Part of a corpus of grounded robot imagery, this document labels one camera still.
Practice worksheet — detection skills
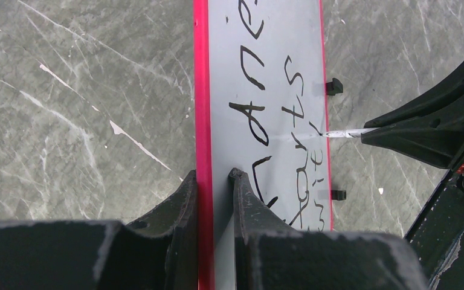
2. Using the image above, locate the black whiteboard marker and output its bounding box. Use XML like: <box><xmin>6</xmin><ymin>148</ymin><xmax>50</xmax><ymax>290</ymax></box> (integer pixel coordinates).
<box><xmin>322</xmin><ymin>128</ymin><xmax>376</xmax><ymax>138</ymax></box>

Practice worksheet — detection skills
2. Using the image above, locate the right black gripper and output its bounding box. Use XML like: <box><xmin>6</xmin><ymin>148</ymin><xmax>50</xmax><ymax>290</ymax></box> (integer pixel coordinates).
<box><xmin>361</xmin><ymin>61</ymin><xmax>464</xmax><ymax>193</ymax></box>

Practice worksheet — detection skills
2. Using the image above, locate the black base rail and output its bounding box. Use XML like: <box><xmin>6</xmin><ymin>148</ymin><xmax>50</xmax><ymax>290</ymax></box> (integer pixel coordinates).
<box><xmin>405</xmin><ymin>172</ymin><xmax>464</xmax><ymax>289</ymax></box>

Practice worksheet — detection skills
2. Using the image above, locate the pink-framed whiteboard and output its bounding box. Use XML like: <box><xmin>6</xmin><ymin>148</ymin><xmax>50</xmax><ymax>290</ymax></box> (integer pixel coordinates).
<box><xmin>193</xmin><ymin>1</ymin><xmax>334</xmax><ymax>289</ymax></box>

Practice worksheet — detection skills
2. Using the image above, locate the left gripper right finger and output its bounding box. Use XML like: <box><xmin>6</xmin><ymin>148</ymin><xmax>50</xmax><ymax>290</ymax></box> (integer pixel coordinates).
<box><xmin>228</xmin><ymin>168</ymin><xmax>427</xmax><ymax>289</ymax></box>

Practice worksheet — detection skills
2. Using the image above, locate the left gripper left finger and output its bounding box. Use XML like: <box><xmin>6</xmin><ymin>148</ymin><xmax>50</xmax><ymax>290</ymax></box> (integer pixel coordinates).
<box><xmin>0</xmin><ymin>171</ymin><xmax>198</xmax><ymax>289</ymax></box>

